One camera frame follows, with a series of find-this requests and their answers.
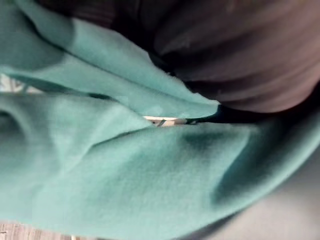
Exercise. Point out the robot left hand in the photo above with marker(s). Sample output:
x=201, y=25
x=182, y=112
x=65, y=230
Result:
x=225, y=45

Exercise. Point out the teal garment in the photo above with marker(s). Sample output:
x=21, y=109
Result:
x=125, y=162

